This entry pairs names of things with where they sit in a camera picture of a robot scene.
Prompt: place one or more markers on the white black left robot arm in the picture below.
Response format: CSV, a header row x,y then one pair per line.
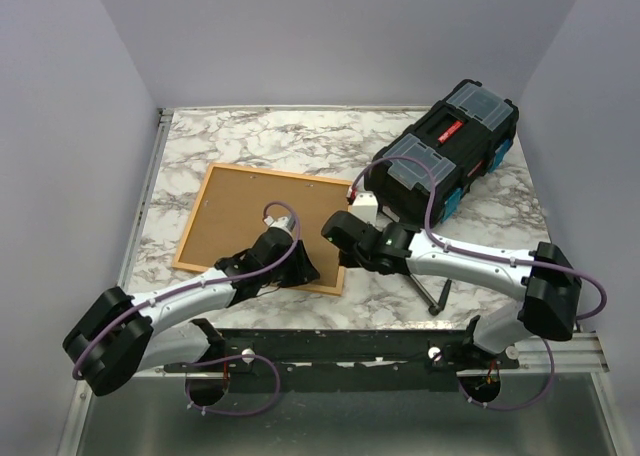
x,y
108,343

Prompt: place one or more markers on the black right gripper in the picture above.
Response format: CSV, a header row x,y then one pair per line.
x,y
347,261

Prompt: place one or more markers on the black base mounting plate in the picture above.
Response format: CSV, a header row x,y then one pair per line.
x,y
248,360

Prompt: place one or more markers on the black plastic toolbox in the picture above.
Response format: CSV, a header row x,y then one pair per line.
x,y
460,139

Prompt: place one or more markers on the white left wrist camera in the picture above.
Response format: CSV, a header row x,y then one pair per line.
x,y
285,223

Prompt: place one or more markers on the aluminium extrusion rail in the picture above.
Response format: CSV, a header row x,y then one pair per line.
x,y
583,354

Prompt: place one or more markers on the orange wooden picture frame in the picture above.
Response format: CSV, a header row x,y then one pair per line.
x,y
227,217

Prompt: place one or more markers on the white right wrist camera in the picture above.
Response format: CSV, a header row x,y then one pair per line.
x,y
365,207

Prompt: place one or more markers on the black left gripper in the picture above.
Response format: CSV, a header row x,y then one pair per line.
x,y
304,271

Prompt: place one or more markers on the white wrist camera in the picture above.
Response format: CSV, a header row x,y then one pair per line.
x,y
285,223
365,207

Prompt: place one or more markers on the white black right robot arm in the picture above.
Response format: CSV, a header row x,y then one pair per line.
x,y
542,287

